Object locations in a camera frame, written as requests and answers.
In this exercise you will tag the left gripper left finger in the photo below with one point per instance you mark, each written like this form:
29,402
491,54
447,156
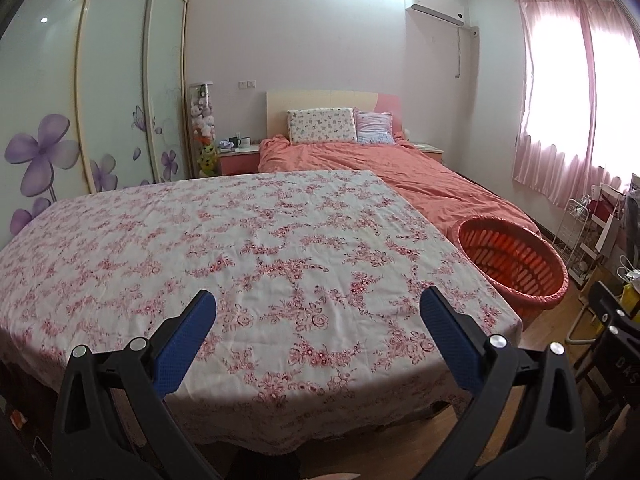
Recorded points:
178,340

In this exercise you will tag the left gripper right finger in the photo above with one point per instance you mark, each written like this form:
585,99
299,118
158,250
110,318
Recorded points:
457,337

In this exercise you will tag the red plastic laundry basket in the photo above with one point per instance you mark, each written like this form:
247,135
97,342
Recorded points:
525,269

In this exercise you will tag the salmon pink bed duvet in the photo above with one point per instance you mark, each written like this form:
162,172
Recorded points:
440,194

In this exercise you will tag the black chair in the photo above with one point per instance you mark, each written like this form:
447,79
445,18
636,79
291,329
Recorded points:
611,364

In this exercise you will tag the yellow bottle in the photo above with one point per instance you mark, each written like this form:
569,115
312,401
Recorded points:
630,300

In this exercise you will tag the pink bedside table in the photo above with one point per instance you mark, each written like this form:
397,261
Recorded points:
240,161

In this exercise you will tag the right bedside table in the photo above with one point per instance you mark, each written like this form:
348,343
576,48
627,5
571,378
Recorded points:
430,151

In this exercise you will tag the stuffed toy column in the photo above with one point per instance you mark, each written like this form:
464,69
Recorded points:
203,129

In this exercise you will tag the pink striped pillow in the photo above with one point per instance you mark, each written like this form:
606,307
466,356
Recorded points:
374,127

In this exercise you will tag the pink curtain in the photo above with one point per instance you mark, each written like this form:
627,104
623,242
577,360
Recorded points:
580,116

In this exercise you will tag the floral white pillow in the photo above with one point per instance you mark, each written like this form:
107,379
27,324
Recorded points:
321,125

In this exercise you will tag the beige pink headboard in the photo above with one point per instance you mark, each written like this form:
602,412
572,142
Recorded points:
279,102

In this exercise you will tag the glass sliding wardrobe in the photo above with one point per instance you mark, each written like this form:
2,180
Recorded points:
92,100

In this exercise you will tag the white air conditioner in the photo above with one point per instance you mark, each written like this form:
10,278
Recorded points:
444,10

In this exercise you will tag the white wire shelf rack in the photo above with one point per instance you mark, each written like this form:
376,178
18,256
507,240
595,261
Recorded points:
588,230

